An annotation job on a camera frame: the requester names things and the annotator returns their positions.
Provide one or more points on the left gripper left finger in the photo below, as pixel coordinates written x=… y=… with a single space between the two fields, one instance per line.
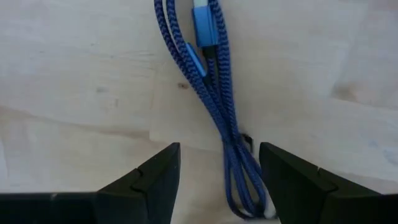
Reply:
x=149 y=193

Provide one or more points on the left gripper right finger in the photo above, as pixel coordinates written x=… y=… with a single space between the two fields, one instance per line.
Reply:
x=298 y=193

